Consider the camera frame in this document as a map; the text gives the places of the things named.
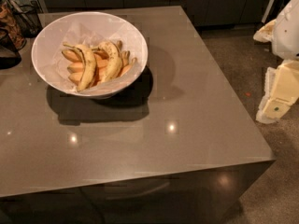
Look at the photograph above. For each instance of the white paper liner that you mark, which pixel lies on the white paper liner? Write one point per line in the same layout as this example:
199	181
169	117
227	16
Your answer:
78	31

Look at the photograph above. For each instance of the dark patterned container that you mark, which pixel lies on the dark patterned container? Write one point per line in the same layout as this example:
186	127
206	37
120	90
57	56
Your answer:
8	22

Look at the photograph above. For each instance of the black wire rack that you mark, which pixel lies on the black wire rack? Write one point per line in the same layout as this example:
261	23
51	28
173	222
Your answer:
27	18

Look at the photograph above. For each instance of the spotted yellow banana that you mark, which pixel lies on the spotted yellow banana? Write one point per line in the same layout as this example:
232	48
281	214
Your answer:
114	64

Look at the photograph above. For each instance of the white bowl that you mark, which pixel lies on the white bowl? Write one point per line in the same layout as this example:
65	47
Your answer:
49	38

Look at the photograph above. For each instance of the curved yellow banana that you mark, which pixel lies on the curved yellow banana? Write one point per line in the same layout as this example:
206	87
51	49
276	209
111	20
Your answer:
89	65

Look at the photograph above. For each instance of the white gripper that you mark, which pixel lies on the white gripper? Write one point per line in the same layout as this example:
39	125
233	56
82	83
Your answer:
289	34

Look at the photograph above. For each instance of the bunch of small bananas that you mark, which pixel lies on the bunch of small bananas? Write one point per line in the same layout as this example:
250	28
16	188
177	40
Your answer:
75	69

